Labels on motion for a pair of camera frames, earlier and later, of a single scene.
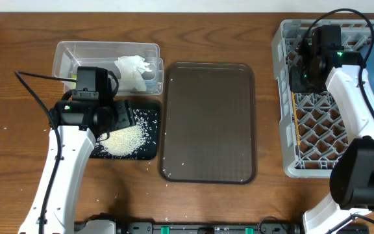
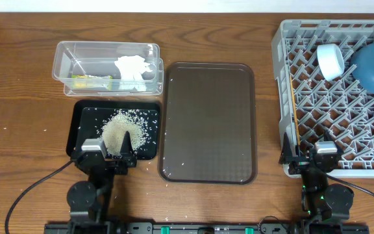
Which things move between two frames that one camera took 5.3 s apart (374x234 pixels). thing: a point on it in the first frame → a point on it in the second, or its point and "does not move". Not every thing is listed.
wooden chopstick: [294, 104] does not move
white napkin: [132, 68] does not move
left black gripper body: [118, 116] → [121, 169]
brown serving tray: [207, 126] does not move
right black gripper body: [302, 81] → [300, 163]
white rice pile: [128, 141] does not move
